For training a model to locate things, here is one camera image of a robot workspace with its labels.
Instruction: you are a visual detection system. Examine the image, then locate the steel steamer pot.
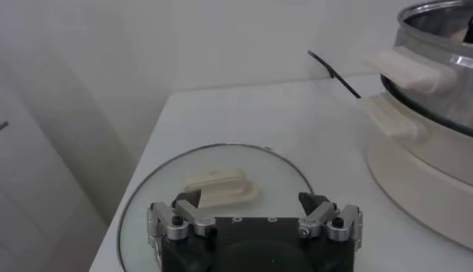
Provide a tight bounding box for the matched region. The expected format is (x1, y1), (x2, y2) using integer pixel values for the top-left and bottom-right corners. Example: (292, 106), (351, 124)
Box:
(364, 0), (473, 137)

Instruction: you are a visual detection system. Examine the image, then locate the cream electric cooker base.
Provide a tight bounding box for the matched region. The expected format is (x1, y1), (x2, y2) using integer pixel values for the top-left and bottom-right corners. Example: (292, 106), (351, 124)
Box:
(360, 92), (473, 252)

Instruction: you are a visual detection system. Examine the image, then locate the black cooker power cable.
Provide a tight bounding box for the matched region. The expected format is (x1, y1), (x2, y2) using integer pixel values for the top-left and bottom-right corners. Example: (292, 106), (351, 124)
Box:
(307, 50), (362, 100)

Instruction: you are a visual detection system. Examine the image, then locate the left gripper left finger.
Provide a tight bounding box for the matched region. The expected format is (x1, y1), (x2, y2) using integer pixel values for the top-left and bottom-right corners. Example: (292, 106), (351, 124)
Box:
(146, 188), (217, 242)

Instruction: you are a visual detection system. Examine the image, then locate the glass pot lid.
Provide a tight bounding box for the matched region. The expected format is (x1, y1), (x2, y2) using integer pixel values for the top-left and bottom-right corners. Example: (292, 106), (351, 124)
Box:
(116, 143), (315, 272)

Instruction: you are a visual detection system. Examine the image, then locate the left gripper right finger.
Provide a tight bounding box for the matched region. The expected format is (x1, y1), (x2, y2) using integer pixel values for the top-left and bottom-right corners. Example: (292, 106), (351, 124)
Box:
(297, 191), (364, 249)

